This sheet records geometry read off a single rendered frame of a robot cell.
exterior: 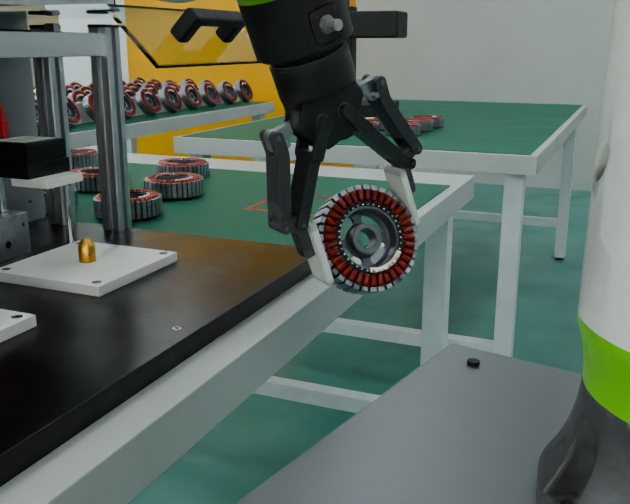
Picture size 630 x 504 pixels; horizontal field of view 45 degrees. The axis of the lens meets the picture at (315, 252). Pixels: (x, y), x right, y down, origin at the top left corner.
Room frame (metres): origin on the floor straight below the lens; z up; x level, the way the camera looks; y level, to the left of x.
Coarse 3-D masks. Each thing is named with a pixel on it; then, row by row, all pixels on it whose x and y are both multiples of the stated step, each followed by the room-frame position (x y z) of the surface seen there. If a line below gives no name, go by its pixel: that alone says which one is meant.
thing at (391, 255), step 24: (360, 192) 0.77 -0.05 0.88; (384, 192) 0.78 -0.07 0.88; (336, 216) 0.75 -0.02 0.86; (360, 216) 0.78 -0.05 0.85; (384, 216) 0.78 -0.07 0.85; (336, 240) 0.74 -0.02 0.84; (384, 240) 0.78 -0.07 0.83; (408, 240) 0.77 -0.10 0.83; (336, 264) 0.73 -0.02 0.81; (384, 264) 0.75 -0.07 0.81; (408, 264) 0.76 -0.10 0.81; (360, 288) 0.73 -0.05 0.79; (384, 288) 0.74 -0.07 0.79
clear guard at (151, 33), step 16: (0, 16) 0.97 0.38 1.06; (16, 16) 0.97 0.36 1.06; (32, 16) 0.97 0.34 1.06; (48, 16) 0.97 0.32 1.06; (64, 16) 0.97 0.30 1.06; (80, 16) 0.97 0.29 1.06; (96, 16) 0.97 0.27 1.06; (112, 16) 0.76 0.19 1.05; (128, 16) 0.77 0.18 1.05; (144, 16) 0.80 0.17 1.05; (160, 16) 0.83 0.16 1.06; (176, 16) 0.86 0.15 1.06; (128, 32) 0.75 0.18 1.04; (144, 32) 0.77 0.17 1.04; (160, 32) 0.80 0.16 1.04; (208, 32) 0.89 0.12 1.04; (240, 32) 0.96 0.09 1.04; (144, 48) 0.75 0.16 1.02; (160, 48) 0.77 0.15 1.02; (176, 48) 0.79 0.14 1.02; (192, 48) 0.82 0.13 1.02; (208, 48) 0.85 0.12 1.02; (224, 48) 0.88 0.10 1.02; (240, 48) 0.92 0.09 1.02; (160, 64) 0.74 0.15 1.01; (176, 64) 0.77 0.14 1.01; (192, 64) 0.80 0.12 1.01; (208, 64) 0.83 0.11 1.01; (224, 64) 0.86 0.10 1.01
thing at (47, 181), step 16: (0, 144) 0.86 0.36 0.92; (16, 144) 0.85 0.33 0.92; (32, 144) 0.85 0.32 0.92; (48, 144) 0.88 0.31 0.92; (64, 144) 0.90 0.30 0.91; (0, 160) 0.86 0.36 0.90; (16, 160) 0.85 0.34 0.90; (32, 160) 0.85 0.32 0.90; (48, 160) 0.88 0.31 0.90; (64, 160) 0.90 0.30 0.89; (0, 176) 0.86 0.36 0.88; (16, 176) 0.85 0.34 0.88; (32, 176) 0.85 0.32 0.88; (48, 176) 0.87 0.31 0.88; (64, 176) 0.87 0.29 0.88; (80, 176) 0.89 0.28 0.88; (0, 192) 0.93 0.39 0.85; (0, 208) 0.93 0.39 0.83
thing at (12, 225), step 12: (0, 216) 0.91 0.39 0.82; (12, 216) 0.92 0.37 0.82; (24, 216) 0.93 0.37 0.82; (0, 228) 0.90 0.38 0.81; (12, 228) 0.91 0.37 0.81; (24, 228) 0.93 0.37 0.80; (0, 240) 0.89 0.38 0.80; (12, 240) 0.91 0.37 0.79; (24, 240) 0.93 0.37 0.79; (0, 252) 0.89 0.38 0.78; (12, 252) 0.91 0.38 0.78; (24, 252) 0.93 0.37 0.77
